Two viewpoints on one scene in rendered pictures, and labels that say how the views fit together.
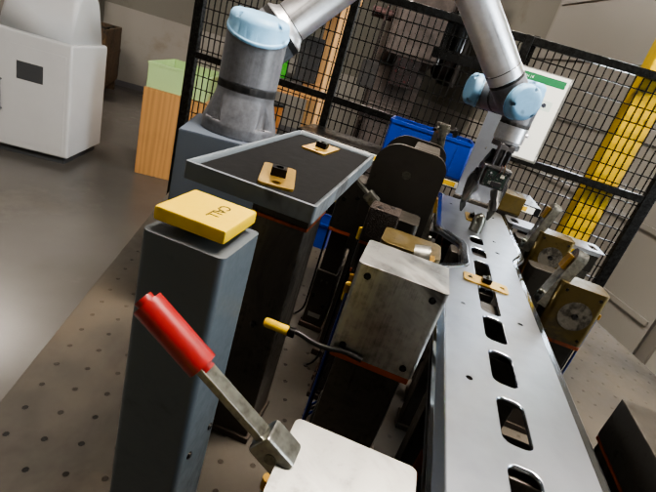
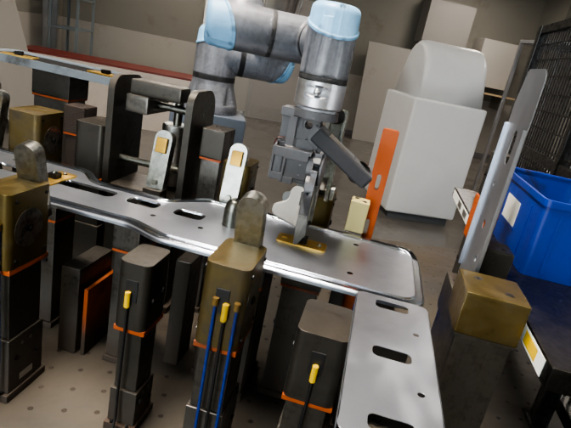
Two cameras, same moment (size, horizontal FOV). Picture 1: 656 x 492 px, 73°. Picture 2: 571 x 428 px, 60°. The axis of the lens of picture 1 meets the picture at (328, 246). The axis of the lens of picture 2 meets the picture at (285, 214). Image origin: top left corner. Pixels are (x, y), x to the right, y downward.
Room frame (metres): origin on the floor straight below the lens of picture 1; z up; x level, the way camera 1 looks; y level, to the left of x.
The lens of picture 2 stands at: (1.20, -1.14, 1.30)
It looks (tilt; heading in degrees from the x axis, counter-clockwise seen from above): 18 degrees down; 90
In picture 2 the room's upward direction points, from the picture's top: 12 degrees clockwise
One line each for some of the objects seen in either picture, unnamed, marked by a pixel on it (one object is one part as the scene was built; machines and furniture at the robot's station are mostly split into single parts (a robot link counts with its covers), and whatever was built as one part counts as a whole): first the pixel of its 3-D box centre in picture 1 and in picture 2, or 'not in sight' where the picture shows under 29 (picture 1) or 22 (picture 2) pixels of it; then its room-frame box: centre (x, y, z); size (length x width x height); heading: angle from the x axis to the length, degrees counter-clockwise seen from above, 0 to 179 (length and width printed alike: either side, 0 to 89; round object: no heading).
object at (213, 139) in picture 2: not in sight; (206, 221); (1.02, -0.12, 0.91); 0.07 x 0.05 x 0.42; 82
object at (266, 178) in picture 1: (278, 172); (19, 53); (0.47, 0.08, 1.17); 0.08 x 0.04 x 0.01; 9
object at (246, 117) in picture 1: (242, 108); (212, 92); (0.92, 0.25, 1.15); 0.15 x 0.15 x 0.10
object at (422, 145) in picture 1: (379, 253); (153, 194); (0.89, -0.11, 0.95); 0.18 x 0.13 x 0.49; 172
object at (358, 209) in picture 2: not in sight; (339, 286); (1.32, -0.25, 0.88); 0.04 x 0.04 x 0.37; 82
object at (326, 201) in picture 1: (304, 163); (61, 66); (0.59, 0.06, 1.16); 0.37 x 0.14 x 0.02; 172
